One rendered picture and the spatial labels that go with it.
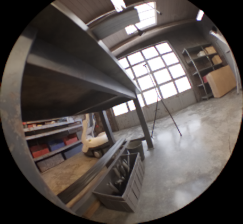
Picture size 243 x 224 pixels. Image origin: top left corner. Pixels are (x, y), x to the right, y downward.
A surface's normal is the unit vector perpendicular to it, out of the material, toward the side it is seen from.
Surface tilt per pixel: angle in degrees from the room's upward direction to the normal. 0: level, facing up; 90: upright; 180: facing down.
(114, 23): 180
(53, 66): 90
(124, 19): 180
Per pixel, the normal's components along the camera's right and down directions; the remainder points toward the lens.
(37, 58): 0.89, -0.34
